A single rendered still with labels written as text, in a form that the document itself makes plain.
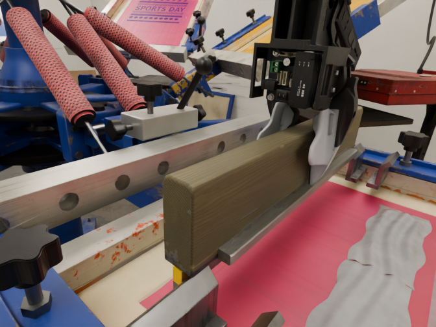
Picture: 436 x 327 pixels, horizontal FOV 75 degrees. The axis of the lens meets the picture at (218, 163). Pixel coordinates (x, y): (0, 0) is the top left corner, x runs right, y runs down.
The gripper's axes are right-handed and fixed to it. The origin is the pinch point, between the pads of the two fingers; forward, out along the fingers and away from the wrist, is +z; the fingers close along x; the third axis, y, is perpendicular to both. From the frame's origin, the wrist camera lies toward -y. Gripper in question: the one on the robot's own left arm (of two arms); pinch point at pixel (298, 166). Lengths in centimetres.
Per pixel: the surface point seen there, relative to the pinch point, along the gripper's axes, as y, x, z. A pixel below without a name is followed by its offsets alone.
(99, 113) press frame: 1.1, -44.5, 1.4
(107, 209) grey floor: -61, -163, 105
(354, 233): -6.4, 7.2, 9.8
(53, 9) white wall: -149, -408, -43
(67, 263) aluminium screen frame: 23.8, -11.1, 6.3
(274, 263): 6.6, 1.8, 9.8
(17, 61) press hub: 4, -77, -7
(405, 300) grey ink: 2.4, 14.5, 9.5
